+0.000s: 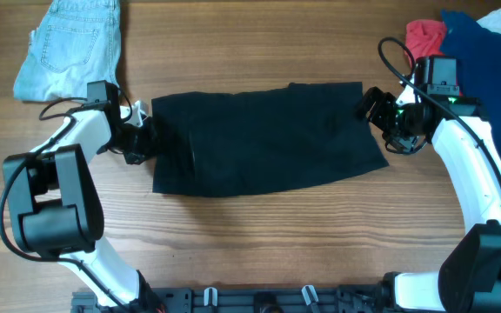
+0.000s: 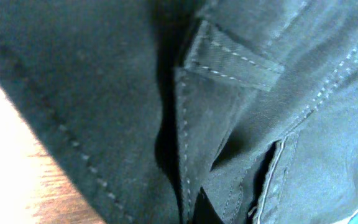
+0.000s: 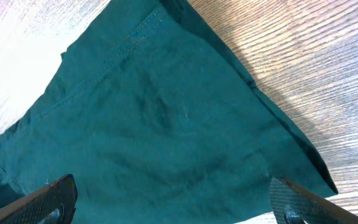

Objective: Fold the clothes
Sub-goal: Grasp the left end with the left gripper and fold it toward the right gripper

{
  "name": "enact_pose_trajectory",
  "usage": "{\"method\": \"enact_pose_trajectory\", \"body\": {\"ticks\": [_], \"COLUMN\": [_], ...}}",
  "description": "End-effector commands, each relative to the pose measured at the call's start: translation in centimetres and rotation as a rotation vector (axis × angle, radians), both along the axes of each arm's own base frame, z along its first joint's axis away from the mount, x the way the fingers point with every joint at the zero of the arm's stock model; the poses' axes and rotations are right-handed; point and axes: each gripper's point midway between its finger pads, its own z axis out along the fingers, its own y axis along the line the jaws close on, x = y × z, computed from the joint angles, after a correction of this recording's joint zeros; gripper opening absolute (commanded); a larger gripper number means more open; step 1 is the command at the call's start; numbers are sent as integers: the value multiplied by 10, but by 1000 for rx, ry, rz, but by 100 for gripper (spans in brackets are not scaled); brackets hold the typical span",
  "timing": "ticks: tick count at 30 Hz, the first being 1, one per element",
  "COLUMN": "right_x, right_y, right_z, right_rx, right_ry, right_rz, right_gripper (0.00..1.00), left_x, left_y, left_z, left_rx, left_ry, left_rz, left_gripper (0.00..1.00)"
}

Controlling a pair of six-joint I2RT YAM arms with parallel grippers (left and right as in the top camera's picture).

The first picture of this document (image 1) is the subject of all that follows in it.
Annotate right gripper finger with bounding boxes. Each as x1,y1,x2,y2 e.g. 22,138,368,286
354,87,384,119
368,92,397,126

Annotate black t-shirt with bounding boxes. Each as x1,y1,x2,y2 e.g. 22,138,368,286
152,82,388,197

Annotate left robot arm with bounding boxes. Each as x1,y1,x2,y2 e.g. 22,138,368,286
0,102,167,312

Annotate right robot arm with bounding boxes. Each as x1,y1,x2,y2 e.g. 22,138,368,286
356,87,501,312

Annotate red garment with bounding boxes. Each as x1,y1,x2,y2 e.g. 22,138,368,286
405,19,451,61

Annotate navy blue garment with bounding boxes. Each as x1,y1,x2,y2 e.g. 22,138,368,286
440,10,501,158

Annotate folded light blue jeans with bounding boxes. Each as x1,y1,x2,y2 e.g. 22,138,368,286
13,0,121,102

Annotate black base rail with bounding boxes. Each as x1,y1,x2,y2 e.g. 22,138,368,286
70,284,458,313

